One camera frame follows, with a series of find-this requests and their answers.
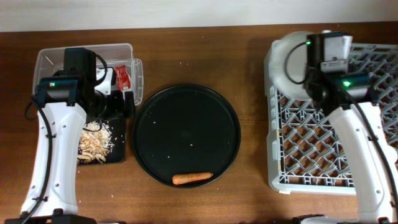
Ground red snack wrapper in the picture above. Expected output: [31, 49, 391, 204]
[115, 65, 131, 91]

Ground clear plastic bin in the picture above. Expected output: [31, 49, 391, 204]
[33, 43, 144, 106]

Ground food scraps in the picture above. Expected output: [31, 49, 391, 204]
[77, 121, 114, 165]

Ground grey dishwasher rack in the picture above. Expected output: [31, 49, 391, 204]
[264, 44, 397, 195]

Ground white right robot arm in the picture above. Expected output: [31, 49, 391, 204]
[305, 67, 397, 223]

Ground orange carrot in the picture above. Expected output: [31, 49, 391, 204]
[172, 172, 213, 185]

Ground black rectangular tray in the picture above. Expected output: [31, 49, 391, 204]
[87, 119, 126, 165]

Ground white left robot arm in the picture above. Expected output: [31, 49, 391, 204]
[5, 68, 135, 223]

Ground grey plate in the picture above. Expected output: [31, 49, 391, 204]
[266, 31, 312, 100]

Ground round black serving tray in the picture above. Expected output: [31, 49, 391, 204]
[131, 84, 241, 189]

